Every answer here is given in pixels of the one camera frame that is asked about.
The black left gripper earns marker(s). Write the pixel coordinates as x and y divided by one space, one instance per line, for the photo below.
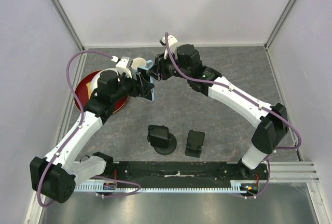
137 89

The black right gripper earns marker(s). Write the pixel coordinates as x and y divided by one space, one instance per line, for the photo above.
160 66

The blue-cased smartphone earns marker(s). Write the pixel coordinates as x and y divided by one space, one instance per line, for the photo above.
146 83

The black smartphone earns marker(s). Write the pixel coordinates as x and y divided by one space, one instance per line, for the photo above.
158 136

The black round-base phone stand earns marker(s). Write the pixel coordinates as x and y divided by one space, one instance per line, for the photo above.
170 149

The black folding phone stand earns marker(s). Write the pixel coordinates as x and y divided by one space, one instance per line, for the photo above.
195 140

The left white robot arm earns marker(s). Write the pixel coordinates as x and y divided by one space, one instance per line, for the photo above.
56 174

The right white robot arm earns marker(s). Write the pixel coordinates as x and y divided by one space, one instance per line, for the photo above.
268 120

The light blue ceramic mug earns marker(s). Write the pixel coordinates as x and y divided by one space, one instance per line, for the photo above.
140 63

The white paper plate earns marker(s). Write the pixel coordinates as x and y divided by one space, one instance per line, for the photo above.
94 81

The yellow sponge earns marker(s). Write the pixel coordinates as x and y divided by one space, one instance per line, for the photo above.
88 85

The red round tray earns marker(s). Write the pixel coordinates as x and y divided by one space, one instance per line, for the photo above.
81 92

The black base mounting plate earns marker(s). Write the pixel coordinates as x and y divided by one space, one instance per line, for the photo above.
148 172

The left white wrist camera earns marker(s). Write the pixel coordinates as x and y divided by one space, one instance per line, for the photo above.
123 65

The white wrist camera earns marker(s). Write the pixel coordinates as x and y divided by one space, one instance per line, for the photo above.
123 65
172 42

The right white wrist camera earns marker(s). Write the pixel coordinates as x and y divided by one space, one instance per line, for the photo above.
172 42

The light blue cable duct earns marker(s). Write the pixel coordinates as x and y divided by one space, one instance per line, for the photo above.
171 187

